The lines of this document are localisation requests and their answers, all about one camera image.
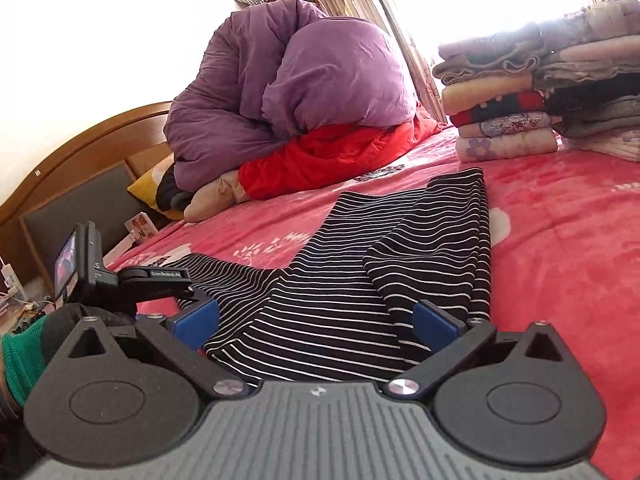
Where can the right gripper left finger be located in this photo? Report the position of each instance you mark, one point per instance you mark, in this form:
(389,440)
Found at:
(175,341)

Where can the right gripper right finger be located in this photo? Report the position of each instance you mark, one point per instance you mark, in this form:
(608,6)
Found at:
(454,344)

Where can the black white striped garment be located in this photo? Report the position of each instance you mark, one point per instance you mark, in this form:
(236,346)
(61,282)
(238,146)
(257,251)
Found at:
(342,309)

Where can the green sleeve forearm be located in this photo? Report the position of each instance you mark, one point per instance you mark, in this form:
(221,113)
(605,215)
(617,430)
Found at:
(23,361)

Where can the left stack folded clothes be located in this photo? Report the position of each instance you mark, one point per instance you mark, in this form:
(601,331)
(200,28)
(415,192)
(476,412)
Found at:
(488,94)

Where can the stack folded clothes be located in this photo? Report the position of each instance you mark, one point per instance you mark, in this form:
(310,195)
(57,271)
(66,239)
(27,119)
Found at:
(488,94)
(590,78)

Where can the middle stack folded clothes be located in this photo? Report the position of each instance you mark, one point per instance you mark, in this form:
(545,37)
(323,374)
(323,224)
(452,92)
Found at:
(590,78)

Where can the yellow pillow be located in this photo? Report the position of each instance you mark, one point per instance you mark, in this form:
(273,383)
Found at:
(145,187)

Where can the wooden headboard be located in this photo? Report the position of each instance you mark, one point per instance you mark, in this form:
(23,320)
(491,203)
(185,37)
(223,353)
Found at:
(133,140)

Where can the beige pillow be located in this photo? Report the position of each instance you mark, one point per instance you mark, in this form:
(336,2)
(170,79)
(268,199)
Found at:
(215,197)

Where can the pink floral bed blanket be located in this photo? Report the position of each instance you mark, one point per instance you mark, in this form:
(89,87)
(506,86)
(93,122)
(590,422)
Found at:
(565,249)

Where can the red quilt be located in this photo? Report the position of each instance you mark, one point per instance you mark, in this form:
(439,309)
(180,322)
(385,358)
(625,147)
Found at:
(333,154)

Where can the purple duvet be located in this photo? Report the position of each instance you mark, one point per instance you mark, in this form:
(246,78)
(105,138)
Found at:
(276,71)

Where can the left gripper mounted camera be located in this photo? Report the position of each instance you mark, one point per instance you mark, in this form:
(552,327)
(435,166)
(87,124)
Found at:
(79,265)

